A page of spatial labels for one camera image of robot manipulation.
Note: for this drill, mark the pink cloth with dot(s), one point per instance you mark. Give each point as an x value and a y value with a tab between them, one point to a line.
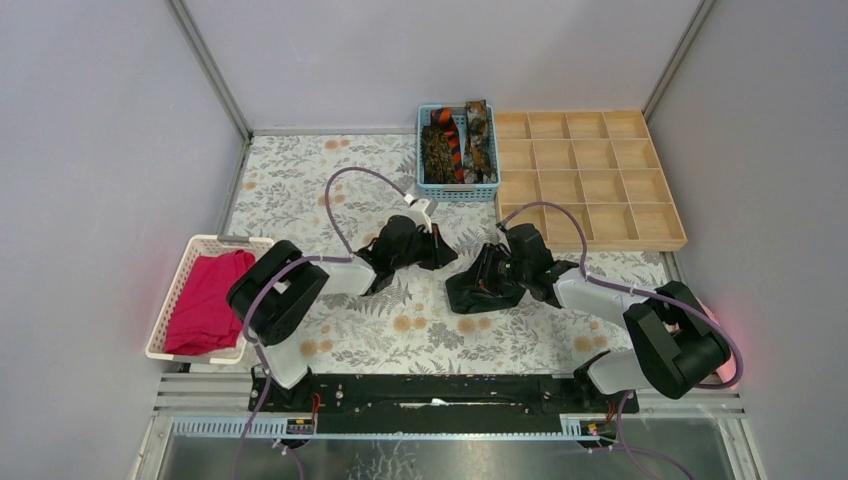
708	312

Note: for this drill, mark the wooden compartment tray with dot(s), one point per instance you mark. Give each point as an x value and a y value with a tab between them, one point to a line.
592	175

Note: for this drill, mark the orange grey floral tie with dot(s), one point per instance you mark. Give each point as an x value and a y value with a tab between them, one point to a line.
478	166

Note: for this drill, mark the red cloth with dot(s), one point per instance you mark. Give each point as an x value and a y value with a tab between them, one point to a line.
202	321

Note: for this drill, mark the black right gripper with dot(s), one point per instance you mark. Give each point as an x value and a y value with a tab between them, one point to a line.
492	246

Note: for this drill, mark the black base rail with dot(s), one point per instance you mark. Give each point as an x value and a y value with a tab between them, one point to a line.
437	404

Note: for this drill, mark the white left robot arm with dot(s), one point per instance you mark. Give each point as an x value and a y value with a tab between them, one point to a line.
274	296

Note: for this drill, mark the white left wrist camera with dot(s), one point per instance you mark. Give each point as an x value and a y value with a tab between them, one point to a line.
420	210

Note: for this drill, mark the black gold patterned tie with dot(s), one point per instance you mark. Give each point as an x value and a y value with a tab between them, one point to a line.
440	156

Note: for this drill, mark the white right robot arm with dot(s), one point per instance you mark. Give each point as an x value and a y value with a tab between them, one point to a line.
675	345

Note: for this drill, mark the orange black striped tie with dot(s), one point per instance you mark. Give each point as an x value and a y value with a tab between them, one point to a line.
443	117

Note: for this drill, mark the dark green leaf tie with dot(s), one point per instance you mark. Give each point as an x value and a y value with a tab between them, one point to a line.
482	290

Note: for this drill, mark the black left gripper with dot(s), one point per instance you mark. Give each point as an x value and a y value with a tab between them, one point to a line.
428	245

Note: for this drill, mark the white plastic basket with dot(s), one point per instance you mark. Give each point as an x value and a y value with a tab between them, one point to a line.
208	246

